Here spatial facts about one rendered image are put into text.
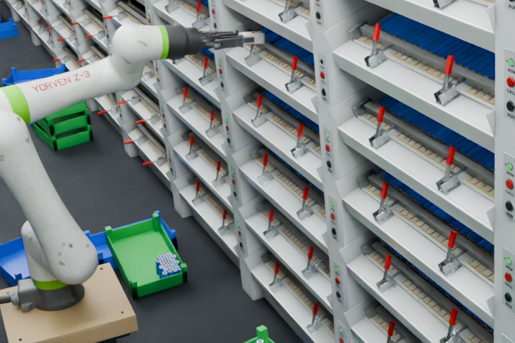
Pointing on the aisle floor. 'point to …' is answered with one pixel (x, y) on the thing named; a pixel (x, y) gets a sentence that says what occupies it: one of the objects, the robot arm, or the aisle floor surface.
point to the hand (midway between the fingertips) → (251, 37)
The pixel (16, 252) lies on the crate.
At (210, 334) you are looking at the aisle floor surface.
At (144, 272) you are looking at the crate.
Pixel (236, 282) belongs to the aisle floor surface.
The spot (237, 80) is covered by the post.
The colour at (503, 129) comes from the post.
